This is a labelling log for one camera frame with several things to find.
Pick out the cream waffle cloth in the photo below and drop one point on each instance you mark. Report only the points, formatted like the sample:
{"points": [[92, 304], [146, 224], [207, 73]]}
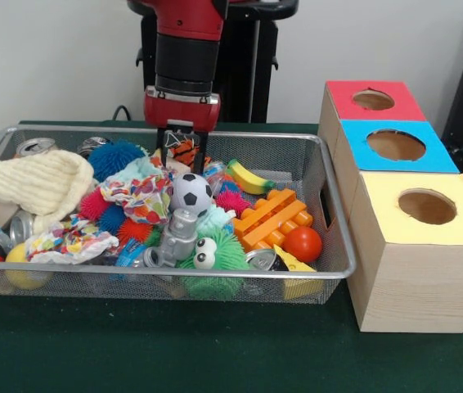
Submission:
{"points": [[39, 182]]}

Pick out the green fuzzy toy with eyes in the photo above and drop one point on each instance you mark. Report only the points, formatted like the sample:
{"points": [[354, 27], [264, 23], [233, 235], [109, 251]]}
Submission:
{"points": [[227, 255]]}

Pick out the orange plastic building block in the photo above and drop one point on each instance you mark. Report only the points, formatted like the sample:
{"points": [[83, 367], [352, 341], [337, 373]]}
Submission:
{"points": [[271, 218]]}

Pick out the black and white soccer ball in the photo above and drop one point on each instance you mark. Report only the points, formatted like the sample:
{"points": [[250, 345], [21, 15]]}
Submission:
{"points": [[191, 194]]}

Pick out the blue spiky ball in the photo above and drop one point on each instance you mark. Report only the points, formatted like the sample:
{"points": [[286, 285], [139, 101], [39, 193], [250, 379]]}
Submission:
{"points": [[115, 159]]}

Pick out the grey robot toy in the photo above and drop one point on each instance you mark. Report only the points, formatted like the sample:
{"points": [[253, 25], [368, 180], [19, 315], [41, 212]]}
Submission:
{"points": [[182, 233]]}

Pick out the crushed silver can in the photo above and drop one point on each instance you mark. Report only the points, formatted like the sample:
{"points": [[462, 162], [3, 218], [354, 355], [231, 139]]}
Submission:
{"points": [[37, 146]]}

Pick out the wooden box with three holes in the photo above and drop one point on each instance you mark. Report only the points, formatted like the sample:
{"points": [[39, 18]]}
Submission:
{"points": [[415, 270]]}

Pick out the yellow cheese wedge toy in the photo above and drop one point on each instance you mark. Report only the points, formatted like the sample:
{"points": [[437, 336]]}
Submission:
{"points": [[293, 264]]}

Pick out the red ball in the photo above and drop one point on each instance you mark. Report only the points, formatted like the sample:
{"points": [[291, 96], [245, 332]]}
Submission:
{"points": [[303, 245]]}

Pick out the orange striped tiger toy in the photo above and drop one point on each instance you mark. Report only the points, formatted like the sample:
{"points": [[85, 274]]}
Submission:
{"points": [[184, 152]]}

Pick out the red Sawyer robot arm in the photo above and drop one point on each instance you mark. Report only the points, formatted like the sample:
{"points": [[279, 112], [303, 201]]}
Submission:
{"points": [[186, 45]]}

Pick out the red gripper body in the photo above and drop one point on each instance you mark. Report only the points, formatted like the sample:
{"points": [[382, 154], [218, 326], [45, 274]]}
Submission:
{"points": [[182, 110]]}

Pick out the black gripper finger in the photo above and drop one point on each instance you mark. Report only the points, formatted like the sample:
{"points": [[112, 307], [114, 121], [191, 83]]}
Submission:
{"points": [[162, 141], [202, 152]]}

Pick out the yellow banana toy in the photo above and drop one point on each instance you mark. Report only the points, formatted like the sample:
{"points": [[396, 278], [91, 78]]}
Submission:
{"points": [[250, 177]]}

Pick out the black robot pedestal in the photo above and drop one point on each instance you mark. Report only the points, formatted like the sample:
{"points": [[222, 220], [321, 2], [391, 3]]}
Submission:
{"points": [[240, 74]]}

